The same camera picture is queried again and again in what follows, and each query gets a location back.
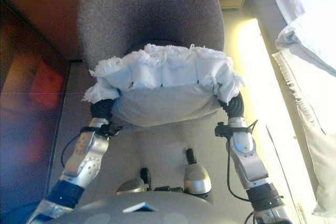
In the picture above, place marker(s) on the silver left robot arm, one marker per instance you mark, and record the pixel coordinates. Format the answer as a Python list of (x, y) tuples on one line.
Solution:
[(84, 161)]

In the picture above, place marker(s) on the dark screen panel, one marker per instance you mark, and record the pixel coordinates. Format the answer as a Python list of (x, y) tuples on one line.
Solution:
[(26, 98)]

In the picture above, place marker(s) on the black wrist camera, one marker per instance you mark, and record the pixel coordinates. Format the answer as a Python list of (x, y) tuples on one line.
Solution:
[(111, 129), (222, 129)]

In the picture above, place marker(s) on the white fringed cushion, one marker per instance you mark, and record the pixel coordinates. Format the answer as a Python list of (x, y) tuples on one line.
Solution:
[(162, 77)]

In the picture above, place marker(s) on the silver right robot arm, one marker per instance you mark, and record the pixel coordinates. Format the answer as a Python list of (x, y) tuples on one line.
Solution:
[(249, 163)]

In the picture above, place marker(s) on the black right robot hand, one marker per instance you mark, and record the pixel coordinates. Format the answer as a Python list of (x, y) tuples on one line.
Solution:
[(235, 107)]

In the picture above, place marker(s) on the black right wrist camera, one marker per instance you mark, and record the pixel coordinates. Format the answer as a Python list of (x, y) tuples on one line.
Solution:
[(222, 129)]

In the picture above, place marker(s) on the grey fabric armchair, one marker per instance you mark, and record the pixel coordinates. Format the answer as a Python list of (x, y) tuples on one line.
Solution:
[(147, 9)]

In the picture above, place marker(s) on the beige upholstered bed frame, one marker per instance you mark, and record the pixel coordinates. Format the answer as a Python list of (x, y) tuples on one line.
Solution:
[(262, 6)]

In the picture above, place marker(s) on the white fringed bedspread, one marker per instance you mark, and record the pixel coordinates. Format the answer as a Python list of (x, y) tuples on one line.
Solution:
[(323, 142)]

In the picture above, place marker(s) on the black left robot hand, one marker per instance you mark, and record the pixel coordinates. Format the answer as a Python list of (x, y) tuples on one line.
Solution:
[(102, 108)]

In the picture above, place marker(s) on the white duvet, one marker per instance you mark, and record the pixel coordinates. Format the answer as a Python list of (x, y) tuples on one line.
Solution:
[(312, 43)]

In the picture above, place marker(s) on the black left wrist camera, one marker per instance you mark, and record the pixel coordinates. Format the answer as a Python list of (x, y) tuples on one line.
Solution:
[(111, 129)]

